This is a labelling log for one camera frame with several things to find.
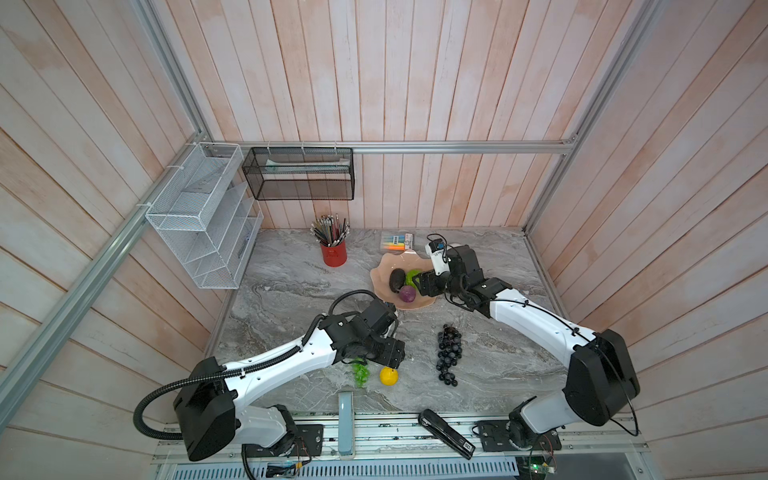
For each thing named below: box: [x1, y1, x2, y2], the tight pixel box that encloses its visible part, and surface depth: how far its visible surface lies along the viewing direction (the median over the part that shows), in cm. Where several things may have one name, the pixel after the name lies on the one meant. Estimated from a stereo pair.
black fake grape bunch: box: [436, 324, 463, 387], surface depth 86 cm
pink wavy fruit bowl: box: [370, 249, 436, 310], surface depth 104 cm
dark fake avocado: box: [389, 268, 406, 293], surface depth 103 cm
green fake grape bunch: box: [352, 356, 370, 388], surface depth 85 cm
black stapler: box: [418, 409, 476, 461], surface depth 73 cm
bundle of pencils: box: [310, 213, 350, 247], surface depth 103 cm
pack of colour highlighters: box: [380, 231, 415, 252], surface depth 117 cm
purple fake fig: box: [399, 285, 416, 303], surface depth 98 cm
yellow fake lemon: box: [379, 366, 399, 387], surface depth 81 cm
